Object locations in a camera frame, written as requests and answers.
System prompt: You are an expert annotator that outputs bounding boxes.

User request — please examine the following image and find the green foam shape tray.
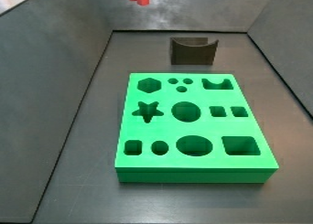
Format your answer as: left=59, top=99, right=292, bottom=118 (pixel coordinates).
left=115, top=73, right=279, bottom=183

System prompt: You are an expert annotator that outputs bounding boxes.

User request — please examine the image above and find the black curved fixture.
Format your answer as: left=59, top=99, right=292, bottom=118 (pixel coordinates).
left=170, top=37, right=220, bottom=65

